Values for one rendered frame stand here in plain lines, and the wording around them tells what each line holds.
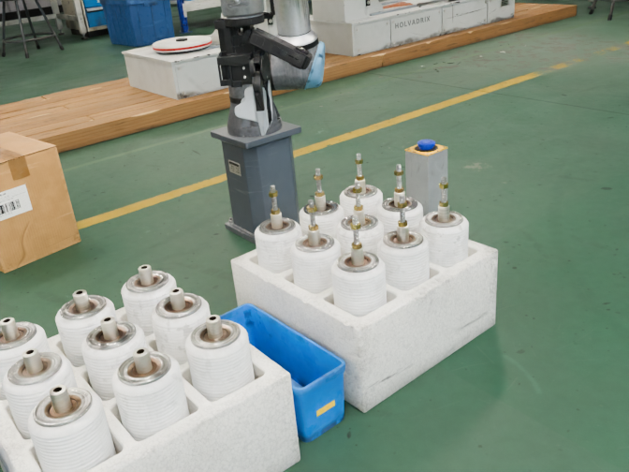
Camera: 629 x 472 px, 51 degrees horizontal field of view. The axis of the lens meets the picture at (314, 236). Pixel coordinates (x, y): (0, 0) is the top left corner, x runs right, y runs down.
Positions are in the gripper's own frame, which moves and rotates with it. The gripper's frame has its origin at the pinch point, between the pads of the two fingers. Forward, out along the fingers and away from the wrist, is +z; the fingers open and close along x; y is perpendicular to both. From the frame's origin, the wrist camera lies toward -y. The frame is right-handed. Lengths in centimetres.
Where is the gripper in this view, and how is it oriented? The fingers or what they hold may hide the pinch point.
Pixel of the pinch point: (268, 125)
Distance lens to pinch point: 127.1
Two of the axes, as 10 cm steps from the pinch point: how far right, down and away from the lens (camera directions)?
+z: 0.8, 9.0, 4.3
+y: -9.9, 0.3, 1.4
